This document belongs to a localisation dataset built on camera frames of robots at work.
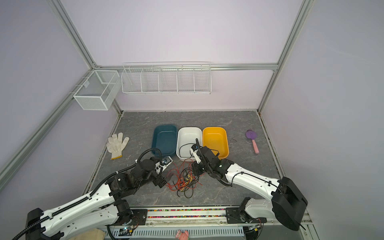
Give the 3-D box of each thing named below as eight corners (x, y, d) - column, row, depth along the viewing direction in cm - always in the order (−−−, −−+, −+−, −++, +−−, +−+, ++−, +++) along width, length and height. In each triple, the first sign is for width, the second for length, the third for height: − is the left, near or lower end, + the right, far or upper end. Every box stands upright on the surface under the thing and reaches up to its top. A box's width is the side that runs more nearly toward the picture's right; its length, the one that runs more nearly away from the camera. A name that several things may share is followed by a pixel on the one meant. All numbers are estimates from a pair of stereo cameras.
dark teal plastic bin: (149, 160, 97) (146, 154, 91) (155, 131, 111) (153, 124, 105) (176, 160, 97) (175, 154, 90) (179, 131, 111) (178, 124, 105)
